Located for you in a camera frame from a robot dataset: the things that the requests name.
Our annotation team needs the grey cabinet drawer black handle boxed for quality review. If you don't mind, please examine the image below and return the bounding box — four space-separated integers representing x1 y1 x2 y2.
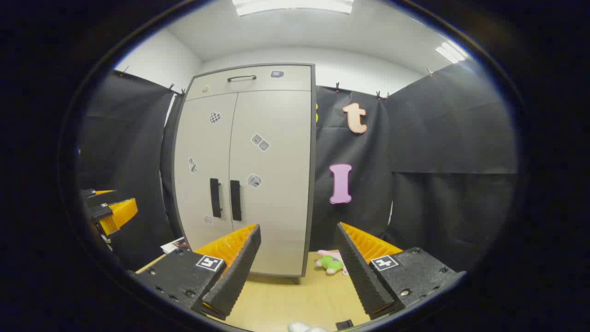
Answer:
186 65 312 101

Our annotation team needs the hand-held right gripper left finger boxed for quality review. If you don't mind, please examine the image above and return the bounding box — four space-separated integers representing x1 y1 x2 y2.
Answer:
134 224 262 321

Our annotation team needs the grey double-door shoe cabinet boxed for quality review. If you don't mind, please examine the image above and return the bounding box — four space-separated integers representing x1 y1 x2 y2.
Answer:
171 63 317 283

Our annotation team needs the grey shoe cabinet door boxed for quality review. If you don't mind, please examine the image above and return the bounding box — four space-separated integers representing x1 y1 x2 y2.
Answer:
229 90 312 276
174 92 238 250

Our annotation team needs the small ceiling light panel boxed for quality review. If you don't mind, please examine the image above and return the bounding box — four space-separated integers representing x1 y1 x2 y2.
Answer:
436 41 468 64

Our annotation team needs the black backdrop cloth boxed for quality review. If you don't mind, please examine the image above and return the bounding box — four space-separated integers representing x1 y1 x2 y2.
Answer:
76 60 519 273

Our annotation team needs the large ceiling light panel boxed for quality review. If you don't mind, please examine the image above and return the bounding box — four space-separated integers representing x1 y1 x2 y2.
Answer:
232 0 354 17

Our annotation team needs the green pink plush toy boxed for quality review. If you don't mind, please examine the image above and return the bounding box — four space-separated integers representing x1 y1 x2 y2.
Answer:
316 249 347 276

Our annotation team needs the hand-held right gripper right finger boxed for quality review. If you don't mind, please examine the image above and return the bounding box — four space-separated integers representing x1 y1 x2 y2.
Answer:
335 222 466 320

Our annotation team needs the white paper booklet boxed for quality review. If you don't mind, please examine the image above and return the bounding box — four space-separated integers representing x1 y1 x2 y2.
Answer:
160 237 189 254

